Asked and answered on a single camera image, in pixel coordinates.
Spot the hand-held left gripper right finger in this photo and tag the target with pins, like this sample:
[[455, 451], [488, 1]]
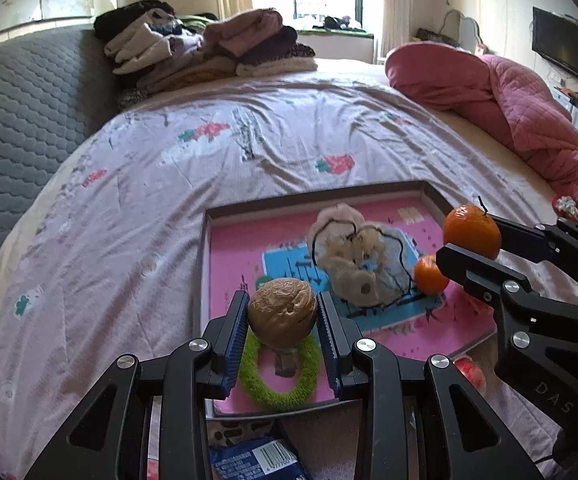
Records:
[[331, 345]]

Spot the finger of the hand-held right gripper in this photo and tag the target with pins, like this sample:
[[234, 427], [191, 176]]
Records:
[[474, 270], [534, 240]]

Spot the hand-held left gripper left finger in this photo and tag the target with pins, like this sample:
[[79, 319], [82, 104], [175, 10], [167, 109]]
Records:
[[236, 350]]

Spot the tangerine with stem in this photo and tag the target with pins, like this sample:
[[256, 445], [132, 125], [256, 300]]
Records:
[[471, 232]]

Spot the small tangerine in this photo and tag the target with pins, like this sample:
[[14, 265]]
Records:
[[430, 275]]

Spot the walnut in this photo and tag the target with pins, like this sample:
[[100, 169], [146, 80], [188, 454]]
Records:
[[281, 310]]

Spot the pink illustrated tray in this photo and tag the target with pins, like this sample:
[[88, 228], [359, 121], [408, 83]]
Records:
[[319, 195]]

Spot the red white chocolate egg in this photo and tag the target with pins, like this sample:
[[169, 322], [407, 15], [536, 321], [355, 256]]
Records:
[[469, 372]]

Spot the pink book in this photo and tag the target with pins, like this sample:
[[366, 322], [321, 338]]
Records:
[[249, 240]]

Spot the blue snack packet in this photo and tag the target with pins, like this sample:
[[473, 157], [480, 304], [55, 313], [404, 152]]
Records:
[[254, 460]]

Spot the pink quilt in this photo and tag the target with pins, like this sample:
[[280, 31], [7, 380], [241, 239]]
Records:
[[519, 105]]

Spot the strawberry print bed sheet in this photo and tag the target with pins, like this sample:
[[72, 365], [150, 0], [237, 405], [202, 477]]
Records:
[[144, 185]]

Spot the black television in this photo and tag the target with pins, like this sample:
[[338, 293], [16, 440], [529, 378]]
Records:
[[566, 45]]

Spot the white framed mirror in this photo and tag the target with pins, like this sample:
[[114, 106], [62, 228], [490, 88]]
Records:
[[464, 27]]

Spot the green windowsill mat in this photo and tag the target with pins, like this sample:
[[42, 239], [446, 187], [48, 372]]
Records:
[[334, 33]]

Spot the dark clothes on windowsill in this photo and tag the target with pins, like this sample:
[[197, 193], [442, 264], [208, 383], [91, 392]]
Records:
[[339, 22]]

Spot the pile of folded clothes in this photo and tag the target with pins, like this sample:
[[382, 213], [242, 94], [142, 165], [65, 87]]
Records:
[[194, 45]]

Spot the grey quilted headboard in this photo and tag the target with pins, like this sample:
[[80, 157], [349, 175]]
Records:
[[24, 125]]

